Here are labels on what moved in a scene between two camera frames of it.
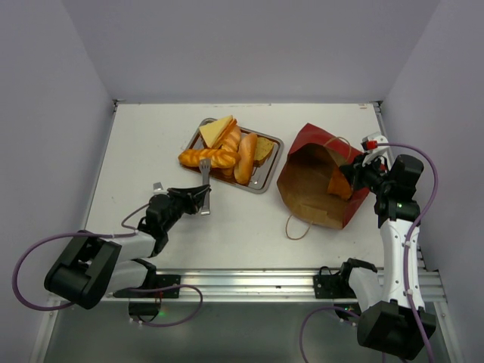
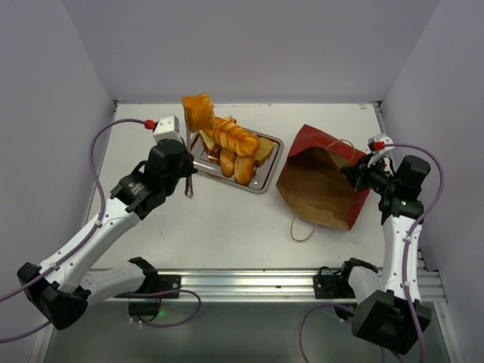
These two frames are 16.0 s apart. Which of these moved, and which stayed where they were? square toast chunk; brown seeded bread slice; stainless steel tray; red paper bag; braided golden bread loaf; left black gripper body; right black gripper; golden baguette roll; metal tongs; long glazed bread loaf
Moved: metal tongs; square toast chunk; long glazed bread loaf; left black gripper body; braided golden bread loaf
Stayed: stainless steel tray; right black gripper; golden baguette roll; red paper bag; brown seeded bread slice
